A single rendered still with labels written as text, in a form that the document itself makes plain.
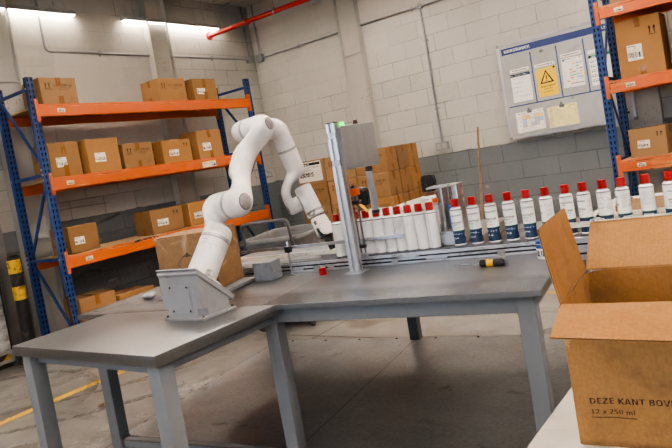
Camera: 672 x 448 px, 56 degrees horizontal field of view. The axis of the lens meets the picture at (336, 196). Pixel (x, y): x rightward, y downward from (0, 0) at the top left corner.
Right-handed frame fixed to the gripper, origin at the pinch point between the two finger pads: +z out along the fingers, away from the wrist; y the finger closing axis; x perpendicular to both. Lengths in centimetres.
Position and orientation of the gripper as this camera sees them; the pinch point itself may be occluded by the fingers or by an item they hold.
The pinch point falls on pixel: (331, 244)
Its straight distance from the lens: 302.6
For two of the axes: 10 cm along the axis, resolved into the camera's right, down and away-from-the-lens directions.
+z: 4.6, 8.8, -1.1
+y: 4.6, -1.3, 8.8
